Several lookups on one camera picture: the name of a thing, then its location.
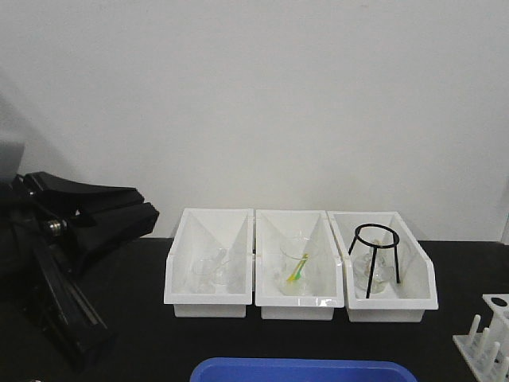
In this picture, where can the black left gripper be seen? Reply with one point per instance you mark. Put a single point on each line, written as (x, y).
(30, 274)

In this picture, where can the white test tube rack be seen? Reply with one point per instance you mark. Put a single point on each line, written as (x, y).
(485, 351)

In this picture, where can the left white storage bin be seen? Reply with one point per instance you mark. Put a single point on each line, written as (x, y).
(201, 230)

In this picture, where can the white storage bin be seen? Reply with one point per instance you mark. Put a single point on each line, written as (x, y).
(403, 302)
(327, 291)
(201, 230)

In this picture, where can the glassware in left bin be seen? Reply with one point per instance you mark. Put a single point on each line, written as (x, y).
(218, 271)

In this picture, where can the blue plastic tray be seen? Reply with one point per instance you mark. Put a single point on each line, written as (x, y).
(285, 369)

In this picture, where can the middle white storage bin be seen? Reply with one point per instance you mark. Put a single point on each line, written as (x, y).
(327, 291)

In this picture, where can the glass flask in right bin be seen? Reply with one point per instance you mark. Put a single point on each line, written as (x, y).
(373, 266)

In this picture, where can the right white storage bin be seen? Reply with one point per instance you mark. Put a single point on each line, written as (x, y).
(403, 302)

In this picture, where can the black wire tripod stand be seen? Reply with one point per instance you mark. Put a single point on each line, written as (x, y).
(395, 237)

